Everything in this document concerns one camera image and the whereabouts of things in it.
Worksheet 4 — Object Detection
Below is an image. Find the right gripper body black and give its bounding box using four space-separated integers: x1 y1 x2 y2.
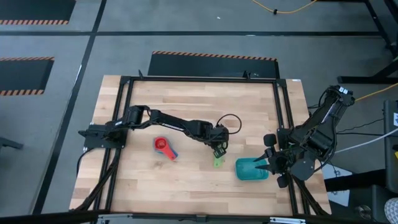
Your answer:
263 133 295 189

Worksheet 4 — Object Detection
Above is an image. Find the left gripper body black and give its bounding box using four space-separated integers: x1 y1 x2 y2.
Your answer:
210 124 230 149

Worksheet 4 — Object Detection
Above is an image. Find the teal plastic basket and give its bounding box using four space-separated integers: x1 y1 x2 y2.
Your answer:
234 157 270 182

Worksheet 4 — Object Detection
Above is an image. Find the blue measuring cup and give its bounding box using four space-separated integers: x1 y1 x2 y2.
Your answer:
154 143 179 158

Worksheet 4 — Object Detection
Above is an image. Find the red measuring cup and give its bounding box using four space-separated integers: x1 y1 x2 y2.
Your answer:
154 136 178 162

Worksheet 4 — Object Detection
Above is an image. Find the white paper sheet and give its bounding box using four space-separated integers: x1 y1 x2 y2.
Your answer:
322 163 354 208

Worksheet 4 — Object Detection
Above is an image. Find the black hazard-striped floor mat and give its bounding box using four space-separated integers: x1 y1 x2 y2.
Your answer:
147 50 280 80
0 57 55 96
0 0 77 26

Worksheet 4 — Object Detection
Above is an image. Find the black cabinet with sticker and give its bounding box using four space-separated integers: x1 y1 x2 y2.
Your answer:
384 99 398 194

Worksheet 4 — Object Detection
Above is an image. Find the white mesh bin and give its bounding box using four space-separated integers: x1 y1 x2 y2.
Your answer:
384 197 398 224

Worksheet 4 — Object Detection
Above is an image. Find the dark grey stand foot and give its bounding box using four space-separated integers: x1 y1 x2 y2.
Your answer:
0 136 24 152

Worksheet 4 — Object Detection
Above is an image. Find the black looped gripper cable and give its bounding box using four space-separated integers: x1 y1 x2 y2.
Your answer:
216 113 243 135

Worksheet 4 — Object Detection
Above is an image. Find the black aluminium table frame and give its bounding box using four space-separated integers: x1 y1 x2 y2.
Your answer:
73 70 332 218

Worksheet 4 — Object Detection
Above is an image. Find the white floor cable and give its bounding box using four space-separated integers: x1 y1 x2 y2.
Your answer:
334 128 398 156

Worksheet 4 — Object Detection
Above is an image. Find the black desk leg frame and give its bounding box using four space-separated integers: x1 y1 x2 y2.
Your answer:
338 0 398 85

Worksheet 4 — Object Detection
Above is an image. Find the yellow extension cord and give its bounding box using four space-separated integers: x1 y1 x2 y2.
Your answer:
355 82 398 103

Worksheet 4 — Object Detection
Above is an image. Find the thin yellow floor cable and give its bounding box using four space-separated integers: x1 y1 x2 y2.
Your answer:
252 0 318 16

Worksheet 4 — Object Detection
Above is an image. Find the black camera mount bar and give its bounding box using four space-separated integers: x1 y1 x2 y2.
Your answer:
0 208 330 224

